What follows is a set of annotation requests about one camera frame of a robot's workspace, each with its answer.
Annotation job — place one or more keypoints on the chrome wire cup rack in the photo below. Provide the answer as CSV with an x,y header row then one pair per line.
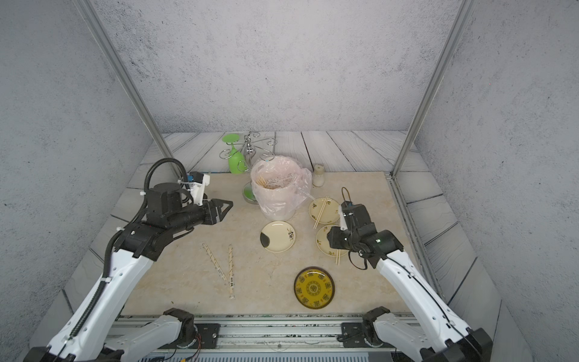
x,y
257,148

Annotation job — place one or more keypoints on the small cream bottle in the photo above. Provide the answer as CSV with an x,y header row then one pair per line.
x,y
318,175

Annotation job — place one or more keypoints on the chopsticks pair one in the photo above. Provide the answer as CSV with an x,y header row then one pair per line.
x,y
215,263

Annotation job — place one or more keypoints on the large cream oval plate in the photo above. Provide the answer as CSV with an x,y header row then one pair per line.
x,y
323,243

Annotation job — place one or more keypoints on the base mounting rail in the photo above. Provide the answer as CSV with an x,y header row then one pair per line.
x,y
289,335

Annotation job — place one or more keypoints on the chopsticks pair two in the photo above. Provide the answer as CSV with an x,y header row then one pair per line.
x,y
231,274

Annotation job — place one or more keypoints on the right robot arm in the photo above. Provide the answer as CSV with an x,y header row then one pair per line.
x,y
407,280

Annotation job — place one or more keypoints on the bare chopsticks in bin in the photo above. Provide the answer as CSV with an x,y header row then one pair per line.
x,y
269,184

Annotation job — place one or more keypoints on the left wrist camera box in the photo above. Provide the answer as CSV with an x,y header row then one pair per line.
x,y
197,182

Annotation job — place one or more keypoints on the white trash bin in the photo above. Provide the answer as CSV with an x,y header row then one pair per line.
x,y
276,190

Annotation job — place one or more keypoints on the metal corner post right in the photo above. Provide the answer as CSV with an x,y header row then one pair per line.
x,y
449,48

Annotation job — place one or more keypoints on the yellow patterned round plate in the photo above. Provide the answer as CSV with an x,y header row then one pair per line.
x,y
314,288

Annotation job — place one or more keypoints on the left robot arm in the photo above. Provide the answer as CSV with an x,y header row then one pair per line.
x,y
174,203

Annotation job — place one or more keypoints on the metal corner post left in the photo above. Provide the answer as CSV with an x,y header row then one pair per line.
x,y
97,29

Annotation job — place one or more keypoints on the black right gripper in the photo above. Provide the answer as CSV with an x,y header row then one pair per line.
x,y
333,239

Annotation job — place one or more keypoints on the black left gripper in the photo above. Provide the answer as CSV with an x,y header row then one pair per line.
x,y
214,216

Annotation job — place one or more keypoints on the metal corner post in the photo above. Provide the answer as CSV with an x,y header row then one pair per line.
x,y
97,29
449,48

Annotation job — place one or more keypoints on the green plastic goblet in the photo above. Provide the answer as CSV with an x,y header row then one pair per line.
x,y
234,154

